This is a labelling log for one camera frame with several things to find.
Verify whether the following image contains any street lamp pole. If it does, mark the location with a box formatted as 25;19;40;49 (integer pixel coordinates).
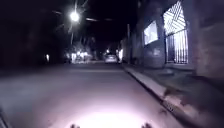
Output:
68;9;82;64

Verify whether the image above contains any grey asphalt road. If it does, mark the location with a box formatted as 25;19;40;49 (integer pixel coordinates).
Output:
0;61;186;128

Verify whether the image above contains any building with lit gate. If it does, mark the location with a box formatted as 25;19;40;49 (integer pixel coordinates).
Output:
119;0;224;81

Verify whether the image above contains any row of dark trees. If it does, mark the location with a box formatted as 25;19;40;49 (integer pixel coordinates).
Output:
0;0;73;69

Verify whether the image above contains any white car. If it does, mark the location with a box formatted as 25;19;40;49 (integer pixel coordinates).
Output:
104;54;119;65

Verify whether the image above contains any robot's own part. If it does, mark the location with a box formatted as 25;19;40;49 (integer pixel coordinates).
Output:
141;122;153;128
69;123;81;128

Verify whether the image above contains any concrete kerb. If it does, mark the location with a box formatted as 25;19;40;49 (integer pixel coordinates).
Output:
122;65;201;128

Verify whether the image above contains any pavement beside road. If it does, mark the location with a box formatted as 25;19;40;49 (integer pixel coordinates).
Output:
126;63;224;128

